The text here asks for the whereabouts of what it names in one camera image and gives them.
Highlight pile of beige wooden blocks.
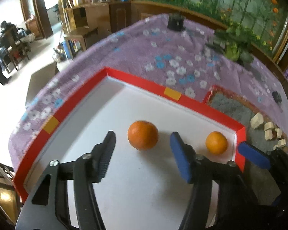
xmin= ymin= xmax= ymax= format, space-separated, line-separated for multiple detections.
xmin=250 ymin=113 xmax=288 ymax=152

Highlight large orange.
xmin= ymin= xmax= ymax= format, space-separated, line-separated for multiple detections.
xmin=127 ymin=120 xmax=159 ymax=151

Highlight black cup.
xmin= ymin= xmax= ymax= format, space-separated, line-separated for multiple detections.
xmin=167 ymin=13 xmax=185 ymax=31

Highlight green potted plant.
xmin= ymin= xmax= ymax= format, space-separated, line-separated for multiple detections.
xmin=214 ymin=21 xmax=255 ymax=64

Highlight purple floral tablecloth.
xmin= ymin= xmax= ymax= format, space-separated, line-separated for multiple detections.
xmin=8 ymin=14 xmax=288 ymax=170

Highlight small orange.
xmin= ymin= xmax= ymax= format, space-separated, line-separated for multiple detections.
xmin=205 ymin=131 xmax=228 ymax=155

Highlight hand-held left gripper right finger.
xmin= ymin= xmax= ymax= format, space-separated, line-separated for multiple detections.
xmin=170 ymin=131 xmax=258 ymax=230

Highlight brown cardboard box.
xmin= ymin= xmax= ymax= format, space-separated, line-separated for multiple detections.
xmin=25 ymin=62 xmax=60 ymax=106

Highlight floral landscape wall panel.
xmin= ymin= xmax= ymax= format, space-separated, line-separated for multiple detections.
xmin=134 ymin=0 xmax=288 ymax=58

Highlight wooden side table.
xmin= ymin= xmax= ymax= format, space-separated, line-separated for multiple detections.
xmin=64 ymin=27 xmax=99 ymax=59

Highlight grey mat with red border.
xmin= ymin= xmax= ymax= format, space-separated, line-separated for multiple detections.
xmin=205 ymin=85 xmax=288 ymax=206

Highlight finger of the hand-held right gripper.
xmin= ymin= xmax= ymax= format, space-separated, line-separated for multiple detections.
xmin=238 ymin=142 xmax=288 ymax=188
xmin=273 ymin=190 xmax=284 ymax=207

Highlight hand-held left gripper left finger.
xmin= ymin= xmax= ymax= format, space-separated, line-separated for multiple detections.
xmin=16 ymin=131 xmax=117 ymax=230

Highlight small black device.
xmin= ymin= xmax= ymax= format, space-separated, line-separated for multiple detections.
xmin=271 ymin=90 xmax=283 ymax=103

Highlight red box with white inside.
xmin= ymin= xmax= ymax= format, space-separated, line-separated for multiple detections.
xmin=14 ymin=67 xmax=247 ymax=230

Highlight wooden chair with dark bag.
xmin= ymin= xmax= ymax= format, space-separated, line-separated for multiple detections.
xmin=0 ymin=20 xmax=31 ymax=73

